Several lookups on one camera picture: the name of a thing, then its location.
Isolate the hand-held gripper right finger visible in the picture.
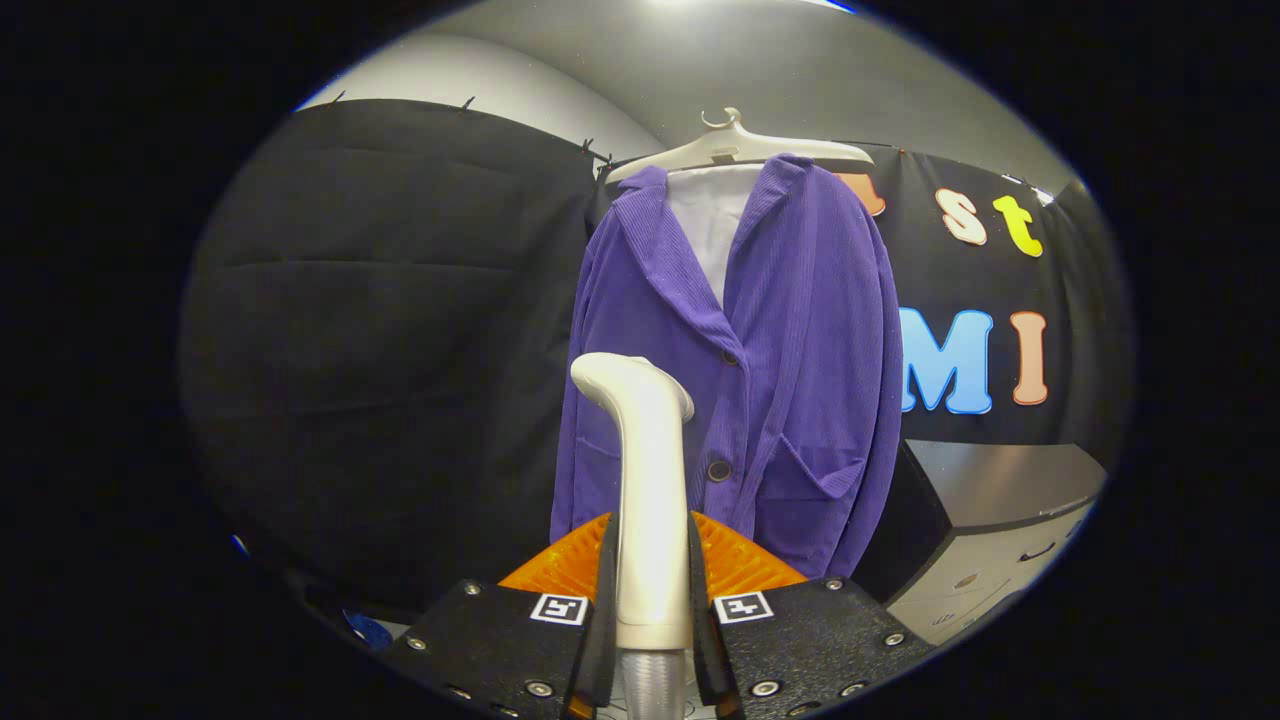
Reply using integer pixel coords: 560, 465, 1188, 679
686, 512, 931, 719

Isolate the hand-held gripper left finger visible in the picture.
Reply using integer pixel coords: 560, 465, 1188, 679
385, 512, 621, 720

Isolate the grey cabinet with dark top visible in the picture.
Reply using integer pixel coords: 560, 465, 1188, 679
855, 440, 1109, 646

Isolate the white garment steamer head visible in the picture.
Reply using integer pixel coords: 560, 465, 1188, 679
570, 352, 695, 651

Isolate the purple corduroy jacket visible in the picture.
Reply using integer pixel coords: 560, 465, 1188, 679
550, 153, 904, 579

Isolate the white ironing backing board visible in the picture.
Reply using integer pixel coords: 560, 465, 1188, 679
665, 165, 766, 306

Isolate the white plastic clothes hanger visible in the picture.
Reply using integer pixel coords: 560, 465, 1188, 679
603, 107, 876, 186

